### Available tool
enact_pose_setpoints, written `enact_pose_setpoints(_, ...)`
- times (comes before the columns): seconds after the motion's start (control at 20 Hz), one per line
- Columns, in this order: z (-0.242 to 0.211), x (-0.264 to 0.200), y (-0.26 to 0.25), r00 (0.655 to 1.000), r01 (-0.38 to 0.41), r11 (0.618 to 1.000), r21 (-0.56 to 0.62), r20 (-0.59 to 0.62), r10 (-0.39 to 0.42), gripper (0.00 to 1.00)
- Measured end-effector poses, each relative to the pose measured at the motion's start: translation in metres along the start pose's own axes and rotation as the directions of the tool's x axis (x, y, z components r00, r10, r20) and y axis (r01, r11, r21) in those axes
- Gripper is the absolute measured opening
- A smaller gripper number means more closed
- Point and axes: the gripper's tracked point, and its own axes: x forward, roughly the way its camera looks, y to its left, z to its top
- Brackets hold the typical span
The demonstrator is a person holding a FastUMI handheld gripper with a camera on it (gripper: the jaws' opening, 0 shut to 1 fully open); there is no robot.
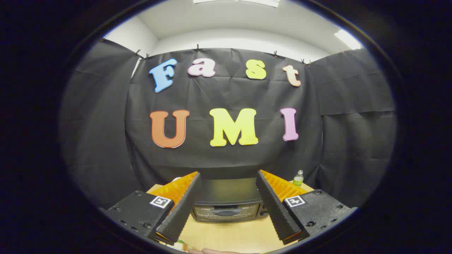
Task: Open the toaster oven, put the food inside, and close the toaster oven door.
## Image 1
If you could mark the ceiling light panel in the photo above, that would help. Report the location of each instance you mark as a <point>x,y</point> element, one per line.
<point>348,39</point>
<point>240,2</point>

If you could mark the black toaster oven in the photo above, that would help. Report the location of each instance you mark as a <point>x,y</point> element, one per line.
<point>226,192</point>

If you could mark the white bread lettuce sandwich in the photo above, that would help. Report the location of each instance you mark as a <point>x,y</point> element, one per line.
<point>182,244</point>

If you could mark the green label plastic bottle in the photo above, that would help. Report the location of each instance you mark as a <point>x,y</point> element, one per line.
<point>298,179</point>

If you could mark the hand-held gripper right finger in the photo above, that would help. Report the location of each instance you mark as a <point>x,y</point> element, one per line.
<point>275,208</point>

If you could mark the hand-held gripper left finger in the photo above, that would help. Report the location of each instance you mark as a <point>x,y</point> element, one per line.
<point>183,208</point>

